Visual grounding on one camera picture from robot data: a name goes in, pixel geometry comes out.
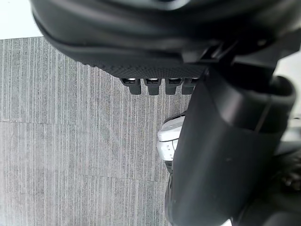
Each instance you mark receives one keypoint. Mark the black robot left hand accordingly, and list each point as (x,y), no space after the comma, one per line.
(150,30)

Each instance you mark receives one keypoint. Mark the silver robot leg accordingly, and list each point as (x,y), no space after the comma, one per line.
(167,141)

